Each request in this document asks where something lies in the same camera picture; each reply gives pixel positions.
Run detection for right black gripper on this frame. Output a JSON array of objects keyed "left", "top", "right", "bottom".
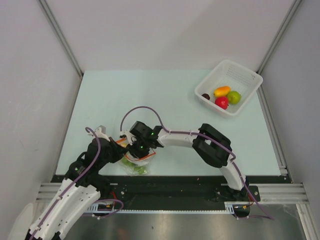
[{"left": 127, "top": 138, "right": 151, "bottom": 166}]

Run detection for clear zip top bag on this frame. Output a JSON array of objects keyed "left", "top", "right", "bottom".
[{"left": 118, "top": 148, "right": 156, "bottom": 176}]

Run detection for green fake grapes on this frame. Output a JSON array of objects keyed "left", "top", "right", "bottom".
[{"left": 121, "top": 159, "right": 148, "bottom": 176}]

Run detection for brown fake fig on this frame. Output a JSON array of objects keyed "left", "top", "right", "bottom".
[{"left": 201, "top": 93, "right": 211, "bottom": 100}]

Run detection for red fake apple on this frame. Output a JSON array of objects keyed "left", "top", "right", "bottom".
[{"left": 214, "top": 96, "right": 229, "bottom": 110}]

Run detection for orange fake mango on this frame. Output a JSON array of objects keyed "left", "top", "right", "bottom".
[{"left": 213, "top": 86, "right": 231, "bottom": 98}]

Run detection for green fake pear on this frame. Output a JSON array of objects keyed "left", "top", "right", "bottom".
[{"left": 226, "top": 90, "right": 242, "bottom": 105}]

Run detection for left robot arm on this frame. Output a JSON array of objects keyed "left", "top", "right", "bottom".
[{"left": 25, "top": 137, "right": 127, "bottom": 240}]

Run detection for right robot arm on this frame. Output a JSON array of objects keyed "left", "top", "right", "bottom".
[{"left": 121, "top": 121, "right": 249, "bottom": 201}]

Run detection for white plastic basket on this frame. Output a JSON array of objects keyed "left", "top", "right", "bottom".
[{"left": 194, "top": 60, "right": 263, "bottom": 118}]

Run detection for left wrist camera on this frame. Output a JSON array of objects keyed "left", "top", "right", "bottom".
[{"left": 94, "top": 125, "right": 110, "bottom": 141}]

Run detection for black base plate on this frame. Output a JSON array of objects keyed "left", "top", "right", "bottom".
[{"left": 51, "top": 174, "right": 292, "bottom": 217}]

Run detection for white cable duct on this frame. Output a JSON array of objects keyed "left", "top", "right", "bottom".
[{"left": 84, "top": 203, "right": 245, "bottom": 217}]

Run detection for aluminium rail right side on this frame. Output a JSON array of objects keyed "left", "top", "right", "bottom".
[{"left": 257, "top": 87, "right": 289, "bottom": 177}]

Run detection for left aluminium frame post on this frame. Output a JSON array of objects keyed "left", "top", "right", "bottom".
[{"left": 36, "top": 0, "right": 84, "bottom": 79}]

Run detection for aluminium frame post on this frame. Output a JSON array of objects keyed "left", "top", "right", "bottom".
[
  {"left": 36, "top": 0, "right": 84, "bottom": 79},
  {"left": 257, "top": 0, "right": 304, "bottom": 74}
]

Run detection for right aluminium frame post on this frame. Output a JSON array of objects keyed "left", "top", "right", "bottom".
[{"left": 257, "top": 0, "right": 304, "bottom": 74}]

